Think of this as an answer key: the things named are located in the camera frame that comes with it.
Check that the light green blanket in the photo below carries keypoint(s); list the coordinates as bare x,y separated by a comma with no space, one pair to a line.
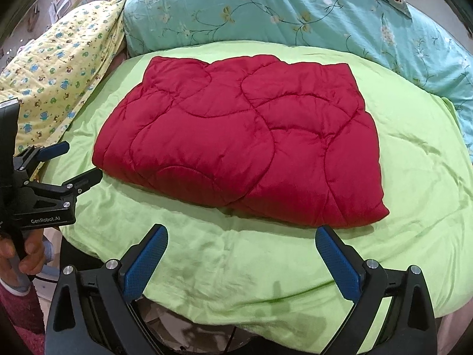
221,251

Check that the red quilted jacket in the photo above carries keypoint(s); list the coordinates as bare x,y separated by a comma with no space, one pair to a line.
240,137

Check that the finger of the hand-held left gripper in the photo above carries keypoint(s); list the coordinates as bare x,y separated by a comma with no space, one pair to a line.
83,181
55,149

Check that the light blue slipper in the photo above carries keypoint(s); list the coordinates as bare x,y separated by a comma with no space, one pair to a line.
16,289

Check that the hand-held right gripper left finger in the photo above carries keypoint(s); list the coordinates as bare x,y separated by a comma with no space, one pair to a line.
147,259

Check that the yellow printed cloth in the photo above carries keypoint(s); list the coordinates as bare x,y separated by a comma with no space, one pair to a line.
55,66

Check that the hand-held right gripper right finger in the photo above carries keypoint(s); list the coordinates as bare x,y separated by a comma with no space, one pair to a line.
336,262

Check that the person's left hand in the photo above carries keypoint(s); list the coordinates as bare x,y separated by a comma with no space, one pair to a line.
33,246

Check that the pink rug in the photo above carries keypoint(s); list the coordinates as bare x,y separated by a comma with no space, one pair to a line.
22,321

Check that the teal floral quilt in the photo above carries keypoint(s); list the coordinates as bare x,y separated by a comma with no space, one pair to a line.
295,14

